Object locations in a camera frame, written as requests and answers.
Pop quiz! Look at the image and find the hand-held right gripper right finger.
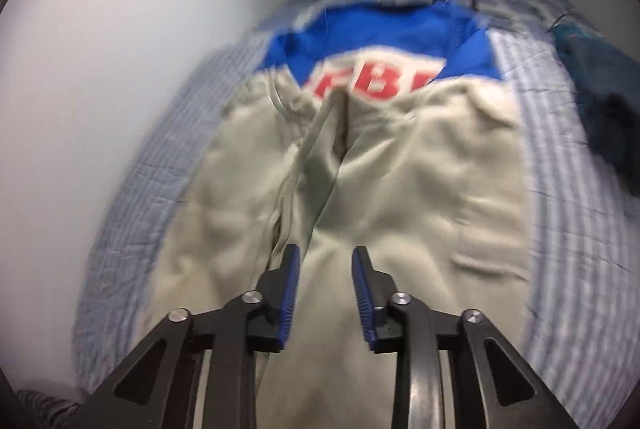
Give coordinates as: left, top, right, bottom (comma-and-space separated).
351, 246, 576, 429

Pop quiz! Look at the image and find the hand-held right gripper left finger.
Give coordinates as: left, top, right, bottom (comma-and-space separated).
65, 244, 302, 429

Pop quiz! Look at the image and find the beige and blue jacket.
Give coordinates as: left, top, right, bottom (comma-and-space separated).
135, 1, 540, 429

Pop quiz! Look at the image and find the striped blue white bedsheet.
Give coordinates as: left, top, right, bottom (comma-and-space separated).
72, 0, 640, 429

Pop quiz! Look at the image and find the striped grey cloth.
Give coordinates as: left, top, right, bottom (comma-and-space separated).
15, 388, 85, 429

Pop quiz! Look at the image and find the dark teal cloth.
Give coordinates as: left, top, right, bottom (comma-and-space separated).
551, 20, 640, 184

